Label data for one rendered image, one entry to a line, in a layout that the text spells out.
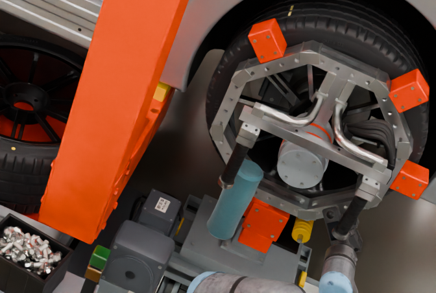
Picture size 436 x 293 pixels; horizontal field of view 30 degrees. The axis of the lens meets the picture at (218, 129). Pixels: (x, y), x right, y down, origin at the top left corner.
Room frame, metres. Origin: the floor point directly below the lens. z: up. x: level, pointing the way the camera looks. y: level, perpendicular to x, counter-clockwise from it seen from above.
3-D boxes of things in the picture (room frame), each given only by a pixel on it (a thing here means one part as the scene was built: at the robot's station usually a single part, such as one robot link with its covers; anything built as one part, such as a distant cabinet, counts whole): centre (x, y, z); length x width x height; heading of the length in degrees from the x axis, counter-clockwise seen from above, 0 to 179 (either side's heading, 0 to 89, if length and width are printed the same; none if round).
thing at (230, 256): (2.14, -0.25, 0.32); 0.40 x 0.30 x 0.28; 90
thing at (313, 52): (1.97, -0.25, 0.85); 0.54 x 0.07 x 0.54; 90
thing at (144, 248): (1.90, 0.06, 0.26); 0.42 x 0.18 x 0.35; 0
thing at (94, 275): (1.41, 0.14, 0.59); 0.04 x 0.04 x 0.04; 0
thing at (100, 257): (1.41, 0.14, 0.64); 0.04 x 0.04 x 0.04; 0
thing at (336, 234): (1.73, -0.42, 0.83); 0.04 x 0.04 x 0.16
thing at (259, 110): (1.85, -0.15, 1.03); 0.19 x 0.18 x 0.11; 0
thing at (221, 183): (1.74, -0.08, 0.83); 0.04 x 0.04 x 0.16
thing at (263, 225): (2.01, -0.25, 0.48); 0.16 x 0.12 x 0.17; 0
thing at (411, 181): (1.97, -0.56, 0.85); 0.09 x 0.08 x 0.07; 90
